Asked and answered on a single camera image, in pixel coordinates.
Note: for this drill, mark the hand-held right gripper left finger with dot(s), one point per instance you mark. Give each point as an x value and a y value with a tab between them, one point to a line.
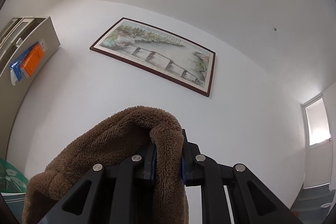
149	163

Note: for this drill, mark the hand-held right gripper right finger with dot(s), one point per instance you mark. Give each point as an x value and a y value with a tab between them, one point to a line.
183	169

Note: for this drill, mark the brown fleece jacket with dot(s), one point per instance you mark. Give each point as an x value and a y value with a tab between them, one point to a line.
105	134

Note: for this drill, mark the framed landscape painting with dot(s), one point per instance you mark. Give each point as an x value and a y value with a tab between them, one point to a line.
157	56

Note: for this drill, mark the grey-blue staircase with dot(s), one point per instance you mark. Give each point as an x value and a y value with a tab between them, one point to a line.
309	197

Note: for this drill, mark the white door with glass pane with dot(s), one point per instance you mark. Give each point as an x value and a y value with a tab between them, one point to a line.
317	121

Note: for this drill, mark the beige cabinet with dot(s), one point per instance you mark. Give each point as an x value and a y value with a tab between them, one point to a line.
15	92

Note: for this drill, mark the orange box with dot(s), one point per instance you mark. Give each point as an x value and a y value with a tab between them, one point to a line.
32	60

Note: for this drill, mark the blue box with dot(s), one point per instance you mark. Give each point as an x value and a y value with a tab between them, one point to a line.
17	69

